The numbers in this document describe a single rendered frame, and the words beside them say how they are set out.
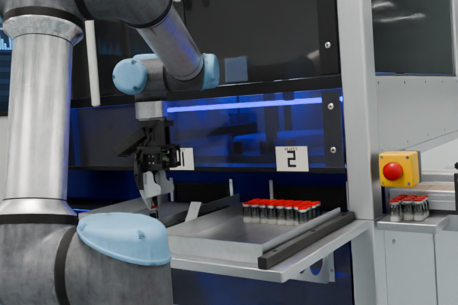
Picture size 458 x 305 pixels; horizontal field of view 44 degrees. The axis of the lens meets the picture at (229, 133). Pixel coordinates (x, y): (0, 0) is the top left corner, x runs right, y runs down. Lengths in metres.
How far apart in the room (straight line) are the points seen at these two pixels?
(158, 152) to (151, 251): 0.59
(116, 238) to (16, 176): 0.18
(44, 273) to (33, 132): 0.19
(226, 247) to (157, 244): 0.32
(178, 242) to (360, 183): 0.44
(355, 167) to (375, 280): 0.26
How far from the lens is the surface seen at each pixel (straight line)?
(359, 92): 1.28
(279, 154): 1.37
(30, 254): 0.78
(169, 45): 1.01
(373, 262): 1.33
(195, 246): 1.08
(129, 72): 1.20
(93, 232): 0.73
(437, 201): 1.37
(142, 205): 1.62
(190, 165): 1.53
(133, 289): 0.73
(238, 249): 1.02
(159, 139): 1.32
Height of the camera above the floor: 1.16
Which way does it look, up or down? 3 degrees down
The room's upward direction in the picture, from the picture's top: 4 degrees counter-clockwise
